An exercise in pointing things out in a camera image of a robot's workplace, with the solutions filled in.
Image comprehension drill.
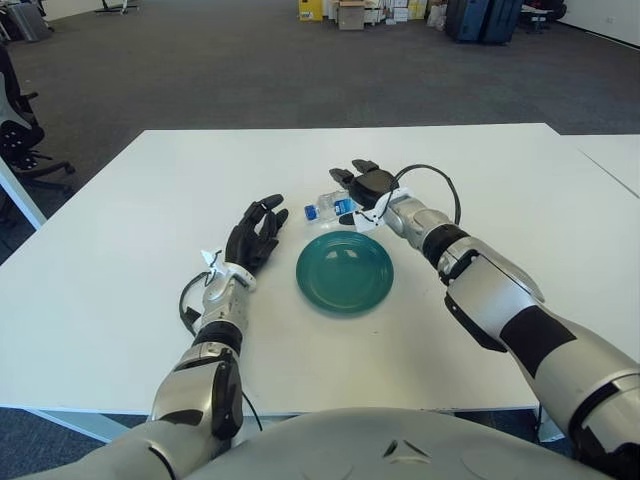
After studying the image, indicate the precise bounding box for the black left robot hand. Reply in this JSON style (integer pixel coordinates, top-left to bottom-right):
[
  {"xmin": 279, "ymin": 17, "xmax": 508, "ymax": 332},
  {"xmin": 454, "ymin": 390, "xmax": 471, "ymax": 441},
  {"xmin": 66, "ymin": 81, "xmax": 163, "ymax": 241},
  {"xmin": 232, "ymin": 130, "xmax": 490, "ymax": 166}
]
[{"xmin": 224, "ymin": 193, "xmax": 290, "ymax": 274}]

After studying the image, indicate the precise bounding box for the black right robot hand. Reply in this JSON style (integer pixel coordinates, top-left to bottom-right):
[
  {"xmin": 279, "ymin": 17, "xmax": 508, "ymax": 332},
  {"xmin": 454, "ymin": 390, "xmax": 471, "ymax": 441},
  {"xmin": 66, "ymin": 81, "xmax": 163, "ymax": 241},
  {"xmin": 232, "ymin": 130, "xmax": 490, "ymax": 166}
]
[{"xmin": 328, "ymin": 158, "xmax": 396, "ymax": 226}]

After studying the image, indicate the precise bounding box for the clear bottle with blue cap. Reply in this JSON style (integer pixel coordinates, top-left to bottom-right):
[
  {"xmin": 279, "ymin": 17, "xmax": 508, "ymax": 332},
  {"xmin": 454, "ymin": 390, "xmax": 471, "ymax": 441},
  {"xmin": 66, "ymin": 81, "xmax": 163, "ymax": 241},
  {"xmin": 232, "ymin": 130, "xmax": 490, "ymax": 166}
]
[{"xmin": 303, "ymin": 189, "xmax": 362, "ymax": 226}]

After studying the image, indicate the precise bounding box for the green round plate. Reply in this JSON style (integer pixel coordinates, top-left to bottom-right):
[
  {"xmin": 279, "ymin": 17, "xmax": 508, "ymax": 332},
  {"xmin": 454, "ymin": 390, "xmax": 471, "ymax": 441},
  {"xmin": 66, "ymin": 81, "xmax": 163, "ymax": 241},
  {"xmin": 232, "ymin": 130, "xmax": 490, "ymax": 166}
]
[{"xmin": 295, "ymin": 230, "xmax": 395, "ymax": 315}]

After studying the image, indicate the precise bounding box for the brown cardboard box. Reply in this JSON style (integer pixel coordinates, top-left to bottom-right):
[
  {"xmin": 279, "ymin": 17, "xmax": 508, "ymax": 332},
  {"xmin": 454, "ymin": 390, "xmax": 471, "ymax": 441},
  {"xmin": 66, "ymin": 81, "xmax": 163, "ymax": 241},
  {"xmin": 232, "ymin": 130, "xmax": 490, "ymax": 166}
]
[{"xmin": 337, "ymin": 1, "xmax": 365, "ymax": 31}]

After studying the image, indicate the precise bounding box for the stack of white boxes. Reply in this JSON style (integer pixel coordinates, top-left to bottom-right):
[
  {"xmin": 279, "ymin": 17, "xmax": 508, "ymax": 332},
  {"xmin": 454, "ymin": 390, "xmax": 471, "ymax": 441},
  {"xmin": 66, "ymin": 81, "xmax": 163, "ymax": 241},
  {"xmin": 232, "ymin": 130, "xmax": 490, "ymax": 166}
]
[{"xmin": 363, "ymin": 0, "xmax": 429, "ymax": 25}]

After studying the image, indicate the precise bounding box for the dark navy suitcase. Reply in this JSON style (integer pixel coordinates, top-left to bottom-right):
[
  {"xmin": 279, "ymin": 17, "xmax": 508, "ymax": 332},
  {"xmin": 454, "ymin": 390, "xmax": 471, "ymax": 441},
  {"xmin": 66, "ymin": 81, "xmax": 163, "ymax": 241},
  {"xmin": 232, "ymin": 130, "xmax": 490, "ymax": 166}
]
[{"xmin": 479, "ymin": 0, "xmax": 521, "ymax": 46}]

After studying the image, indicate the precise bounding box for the grey robot torso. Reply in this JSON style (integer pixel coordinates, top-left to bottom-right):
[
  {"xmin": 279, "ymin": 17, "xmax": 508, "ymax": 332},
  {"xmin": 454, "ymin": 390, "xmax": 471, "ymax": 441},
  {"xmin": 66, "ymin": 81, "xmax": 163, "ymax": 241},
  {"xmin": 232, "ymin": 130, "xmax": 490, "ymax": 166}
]
[{"xmin": 184, "ymin": 407, "xmax": 616, "ymax": 480}]

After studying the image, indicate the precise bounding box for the background desk with chair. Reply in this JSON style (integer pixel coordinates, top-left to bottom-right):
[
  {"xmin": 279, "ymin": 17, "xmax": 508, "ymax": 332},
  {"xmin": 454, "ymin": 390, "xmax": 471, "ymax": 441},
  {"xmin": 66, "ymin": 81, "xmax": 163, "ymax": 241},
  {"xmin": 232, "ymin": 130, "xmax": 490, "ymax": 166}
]
[{"xmin": 519, "ymin": 0, "xmax": 569, "ymax": 34}]

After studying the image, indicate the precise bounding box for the black office chair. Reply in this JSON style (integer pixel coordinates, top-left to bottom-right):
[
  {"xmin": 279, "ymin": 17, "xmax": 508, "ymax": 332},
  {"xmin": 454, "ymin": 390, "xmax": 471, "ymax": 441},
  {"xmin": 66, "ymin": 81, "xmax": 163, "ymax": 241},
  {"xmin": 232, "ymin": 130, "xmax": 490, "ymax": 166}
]
[{"xmin": 0, "ymin": 44, "xmax": 76, "ymax": 194}]

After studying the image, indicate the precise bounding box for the grey metal cabinet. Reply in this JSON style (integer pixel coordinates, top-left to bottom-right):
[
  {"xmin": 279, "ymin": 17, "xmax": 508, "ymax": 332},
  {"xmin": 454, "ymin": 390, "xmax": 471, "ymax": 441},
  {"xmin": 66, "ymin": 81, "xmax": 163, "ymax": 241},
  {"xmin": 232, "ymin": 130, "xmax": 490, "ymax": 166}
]
[{"xmin": 4, "ymin": 4, "xmax": 54, "ymax": 44}]

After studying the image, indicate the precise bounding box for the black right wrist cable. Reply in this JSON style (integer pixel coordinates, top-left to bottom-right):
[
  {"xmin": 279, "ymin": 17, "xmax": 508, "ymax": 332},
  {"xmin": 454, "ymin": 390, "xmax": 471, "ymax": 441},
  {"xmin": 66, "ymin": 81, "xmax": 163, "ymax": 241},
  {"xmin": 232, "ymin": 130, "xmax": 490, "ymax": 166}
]
[{"xmin": 394, "ymin": 163, "xmax": 462, "ymax": 226}]

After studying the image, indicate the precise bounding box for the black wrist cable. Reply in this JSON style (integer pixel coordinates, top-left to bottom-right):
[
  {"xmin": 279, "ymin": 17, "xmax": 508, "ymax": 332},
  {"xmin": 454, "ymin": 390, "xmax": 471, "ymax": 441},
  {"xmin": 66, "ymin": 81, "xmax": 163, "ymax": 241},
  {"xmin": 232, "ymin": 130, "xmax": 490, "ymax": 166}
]
[
  {"xmin": 394, "ymin": 163, "xmax": 462, "ymax": 226},
  {"xmin": 179, "ymin": 272, "xmax": 214, "ymax": 336}
]

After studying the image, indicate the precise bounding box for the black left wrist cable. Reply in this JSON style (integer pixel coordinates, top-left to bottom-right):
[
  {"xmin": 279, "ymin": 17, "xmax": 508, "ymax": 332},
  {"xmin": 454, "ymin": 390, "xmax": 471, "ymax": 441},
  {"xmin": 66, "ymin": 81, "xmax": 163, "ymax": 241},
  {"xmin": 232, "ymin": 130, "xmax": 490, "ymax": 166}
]
[{"xmin": 179, "ymin": 272, "xmax": 214, "ymax": 336}]

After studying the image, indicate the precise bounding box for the black left elbow cable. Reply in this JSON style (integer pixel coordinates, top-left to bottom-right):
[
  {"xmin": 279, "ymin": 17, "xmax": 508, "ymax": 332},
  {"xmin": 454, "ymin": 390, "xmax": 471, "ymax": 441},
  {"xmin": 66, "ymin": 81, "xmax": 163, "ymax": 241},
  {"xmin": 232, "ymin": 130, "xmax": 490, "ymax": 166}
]
[{"xmin": 241, "ymin": 392, "xmax": 264, "ymax": 431}]

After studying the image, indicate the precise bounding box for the white side desk frame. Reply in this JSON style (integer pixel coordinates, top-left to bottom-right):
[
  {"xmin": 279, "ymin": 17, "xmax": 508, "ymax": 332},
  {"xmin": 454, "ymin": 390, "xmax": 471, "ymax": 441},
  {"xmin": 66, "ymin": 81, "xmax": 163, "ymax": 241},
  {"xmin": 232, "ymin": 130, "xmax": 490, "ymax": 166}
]
[{"xmin": 0, "ymin": 157, "xmax": 49, "ymax": 231}]

